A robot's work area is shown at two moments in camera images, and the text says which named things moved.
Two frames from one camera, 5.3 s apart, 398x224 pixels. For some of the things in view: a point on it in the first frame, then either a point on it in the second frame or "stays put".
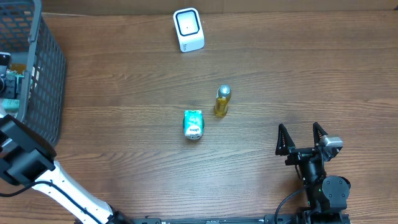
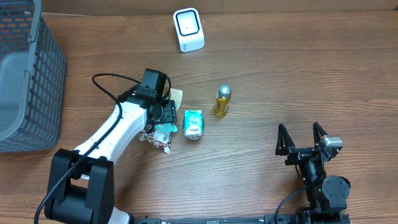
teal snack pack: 10,105 to 168,127
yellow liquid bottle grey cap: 223,95 stays put
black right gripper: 298,154 stays put
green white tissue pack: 193,124 stays put
